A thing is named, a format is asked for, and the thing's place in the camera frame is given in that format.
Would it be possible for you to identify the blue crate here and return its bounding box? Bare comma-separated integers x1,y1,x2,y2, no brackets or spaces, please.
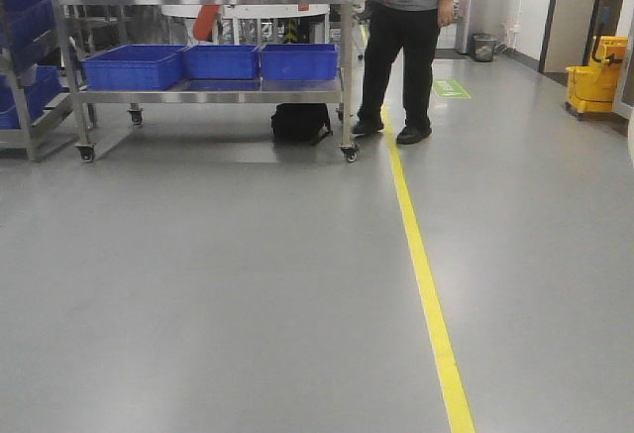
183,45,260,80
82,45,187,91
260,44,339,81

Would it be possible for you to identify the person in grey shirt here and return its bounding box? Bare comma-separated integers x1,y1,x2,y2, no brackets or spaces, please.
352,0,454,145

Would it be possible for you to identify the yellow mop bucket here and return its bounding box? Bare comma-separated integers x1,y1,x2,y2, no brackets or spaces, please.
565,36,628,120

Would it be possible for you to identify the blue crate lower left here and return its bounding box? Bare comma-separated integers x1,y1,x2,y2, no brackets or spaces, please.
82,45,187,91

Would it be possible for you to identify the blue crate lower right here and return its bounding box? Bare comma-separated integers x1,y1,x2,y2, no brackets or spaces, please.
260,44,339,81

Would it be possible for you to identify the black backpack on floor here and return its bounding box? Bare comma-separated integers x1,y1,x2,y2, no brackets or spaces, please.
270,103,333,146

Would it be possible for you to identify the stainless steel wheeled cart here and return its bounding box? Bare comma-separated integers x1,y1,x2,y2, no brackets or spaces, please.
52,0,365,162

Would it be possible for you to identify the left flow rack shelf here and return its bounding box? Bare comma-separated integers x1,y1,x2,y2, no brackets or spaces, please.
1,0,72,162

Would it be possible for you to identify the blue crate lower middle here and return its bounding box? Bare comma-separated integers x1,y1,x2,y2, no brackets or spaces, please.
183,45,260,80

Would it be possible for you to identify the black mesh waste basket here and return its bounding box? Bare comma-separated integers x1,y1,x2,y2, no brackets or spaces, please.
473,33,497,62

